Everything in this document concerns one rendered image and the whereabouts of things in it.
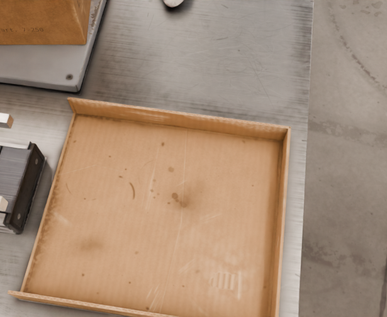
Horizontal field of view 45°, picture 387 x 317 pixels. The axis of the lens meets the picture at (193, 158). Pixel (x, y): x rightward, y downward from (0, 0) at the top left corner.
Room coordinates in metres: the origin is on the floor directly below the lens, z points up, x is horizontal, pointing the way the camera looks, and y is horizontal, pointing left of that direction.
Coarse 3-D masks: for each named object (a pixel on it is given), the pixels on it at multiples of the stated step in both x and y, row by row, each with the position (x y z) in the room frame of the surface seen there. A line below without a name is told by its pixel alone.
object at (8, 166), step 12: (0, 156) 0.24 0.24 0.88; (12, 156) 0.24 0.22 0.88; (24, 156) 0.24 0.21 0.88; (0, 168) 0.22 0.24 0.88; (12, 168) 0.22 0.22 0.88; (24, 168) 0.23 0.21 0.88; (0, 180) 0.21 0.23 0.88; (12, 180) 0.21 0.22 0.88; (0, 192) 0.19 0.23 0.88; (12, 192) 0.19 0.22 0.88; (12, 204) 0.18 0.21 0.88
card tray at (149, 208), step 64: (128, 128) 0.31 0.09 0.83; (192, 128) 0.31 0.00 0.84; (256, 128) 0.30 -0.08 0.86; (64, 192) 0.21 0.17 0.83; (128, 192) 0.21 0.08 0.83; (192, 192) 0.22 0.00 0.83; (256, 192) 0.22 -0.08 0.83; (64, 256) 0.13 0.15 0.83; (128, 256) 0.13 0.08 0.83; (192, 256) 0.13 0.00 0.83; (256, 256) 0.13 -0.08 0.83
